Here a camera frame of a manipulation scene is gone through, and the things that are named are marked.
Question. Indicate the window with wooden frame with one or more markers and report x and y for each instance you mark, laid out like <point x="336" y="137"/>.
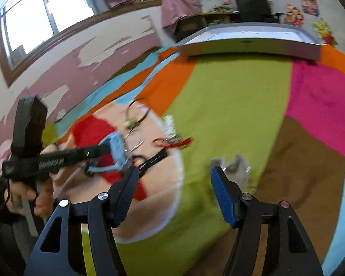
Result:
<point x="28" y="28"/>

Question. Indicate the cartoon family sticker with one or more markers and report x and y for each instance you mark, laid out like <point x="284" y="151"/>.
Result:
<point x="294" y="16"/>

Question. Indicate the yellow bear sticker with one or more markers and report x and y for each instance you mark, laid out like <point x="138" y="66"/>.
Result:
<point x="324" y="32"/>

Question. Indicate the cartoon character poster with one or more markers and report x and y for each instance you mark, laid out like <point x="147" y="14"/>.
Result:
<point x="310" y="7"/>

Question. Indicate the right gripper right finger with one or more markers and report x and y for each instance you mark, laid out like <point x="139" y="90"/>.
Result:
<point x="289" y="250"/>

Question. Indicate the left hand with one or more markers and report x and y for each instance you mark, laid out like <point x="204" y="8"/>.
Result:
<point x="19" y="192"/>

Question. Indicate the dark wooden desk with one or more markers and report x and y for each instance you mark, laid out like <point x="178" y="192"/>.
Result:
<point x="189" y="25"/>

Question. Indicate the grey shallow tray box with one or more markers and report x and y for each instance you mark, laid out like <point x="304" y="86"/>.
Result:
<point x="265" y="38"/>

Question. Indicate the colourful striped bedspread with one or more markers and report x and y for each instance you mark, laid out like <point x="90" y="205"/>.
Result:
<point x="285" y="116"/>

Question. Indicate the black office chair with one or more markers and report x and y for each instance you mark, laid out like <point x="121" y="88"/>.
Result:
<point x="256" y="11"/>

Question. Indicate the white keychain with ring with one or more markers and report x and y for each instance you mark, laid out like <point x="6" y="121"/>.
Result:
<point x="170" y="129"/>

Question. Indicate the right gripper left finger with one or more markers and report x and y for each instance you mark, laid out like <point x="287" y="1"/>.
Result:
<point x="59" y="249"/>

